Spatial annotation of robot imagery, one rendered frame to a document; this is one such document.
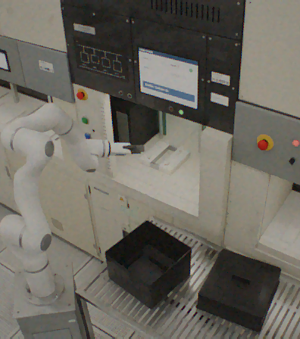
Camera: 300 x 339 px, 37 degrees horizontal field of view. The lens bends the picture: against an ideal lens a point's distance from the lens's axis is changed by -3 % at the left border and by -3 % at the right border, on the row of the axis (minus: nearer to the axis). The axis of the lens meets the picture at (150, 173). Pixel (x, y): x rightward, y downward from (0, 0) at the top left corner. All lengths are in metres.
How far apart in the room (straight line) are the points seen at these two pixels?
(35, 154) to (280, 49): 0.93
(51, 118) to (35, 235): 0.45
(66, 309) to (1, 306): 1.13
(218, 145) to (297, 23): 0.58
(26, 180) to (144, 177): 0.90
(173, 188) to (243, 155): 0.63
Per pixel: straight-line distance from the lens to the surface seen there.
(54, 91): 2.40
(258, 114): 1.72
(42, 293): 2.08
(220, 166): 1.88
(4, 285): 3.23
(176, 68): 1.83
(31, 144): 1.65
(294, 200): 2.38
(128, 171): 2.50
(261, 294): 1.96
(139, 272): 2.12
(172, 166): 2.47
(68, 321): 2.14
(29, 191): 1.74
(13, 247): 1.92
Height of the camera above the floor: 2.42
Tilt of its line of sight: 39 degrees down
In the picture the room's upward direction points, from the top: 3 degrees counter-clockwise
